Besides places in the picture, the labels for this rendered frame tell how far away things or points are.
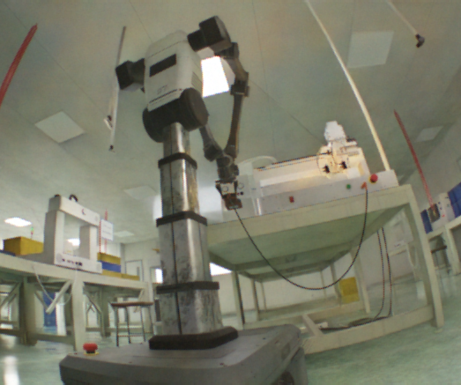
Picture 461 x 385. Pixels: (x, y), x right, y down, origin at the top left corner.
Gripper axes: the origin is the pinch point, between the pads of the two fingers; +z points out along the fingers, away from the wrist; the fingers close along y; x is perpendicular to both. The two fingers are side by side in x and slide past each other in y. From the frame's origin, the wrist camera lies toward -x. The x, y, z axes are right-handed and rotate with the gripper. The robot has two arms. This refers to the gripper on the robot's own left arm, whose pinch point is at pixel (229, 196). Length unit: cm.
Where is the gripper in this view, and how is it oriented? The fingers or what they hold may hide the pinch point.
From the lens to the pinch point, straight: 140.5
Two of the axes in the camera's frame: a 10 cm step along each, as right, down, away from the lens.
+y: -9.8, 1.9, 1.1
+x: -0.8, 1.5, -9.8
